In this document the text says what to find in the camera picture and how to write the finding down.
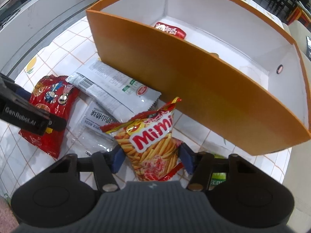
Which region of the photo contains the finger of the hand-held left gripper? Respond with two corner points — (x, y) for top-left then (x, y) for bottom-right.
(46, 115), (67, 131)
(15, 87), (33, 100)

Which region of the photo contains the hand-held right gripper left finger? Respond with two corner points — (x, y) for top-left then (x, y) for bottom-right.
(47, 145), (126, 192)

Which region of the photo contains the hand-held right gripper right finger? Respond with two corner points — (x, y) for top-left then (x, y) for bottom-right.
(179, 143), (258, 192)

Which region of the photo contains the large red snack bag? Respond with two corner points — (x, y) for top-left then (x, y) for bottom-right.
(19, 75), (80, 160)

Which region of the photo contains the fries print snack bag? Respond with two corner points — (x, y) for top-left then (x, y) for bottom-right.
(100, 97), (184, 182)

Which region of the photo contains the orange cardboard box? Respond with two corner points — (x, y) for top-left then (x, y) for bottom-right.
(86, 0), (311, 156)

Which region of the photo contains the red meat snack packet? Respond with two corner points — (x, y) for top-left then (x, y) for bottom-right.
(154, 21), (187, 40)

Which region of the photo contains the green nut packet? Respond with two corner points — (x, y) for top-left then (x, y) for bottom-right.
(209, 172), (227, 191)

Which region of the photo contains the clear packet white label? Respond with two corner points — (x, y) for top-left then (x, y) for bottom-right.
(73, 101), (124, 156)

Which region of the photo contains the checked fruit print tablecloth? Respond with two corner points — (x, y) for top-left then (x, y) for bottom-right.
(0, 0), (292, 199)

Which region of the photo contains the silver snack packet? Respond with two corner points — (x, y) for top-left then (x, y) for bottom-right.
(66, 59), (162, 114)

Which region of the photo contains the white low cabinet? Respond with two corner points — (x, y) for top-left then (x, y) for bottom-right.
(0, 0), (98, 63)

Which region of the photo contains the pink fluffy cloth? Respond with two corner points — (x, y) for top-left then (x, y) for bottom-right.
(0, 194), (18, 233)

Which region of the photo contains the orange stool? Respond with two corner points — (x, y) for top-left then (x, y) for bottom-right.
(287, 6), (311, 26)

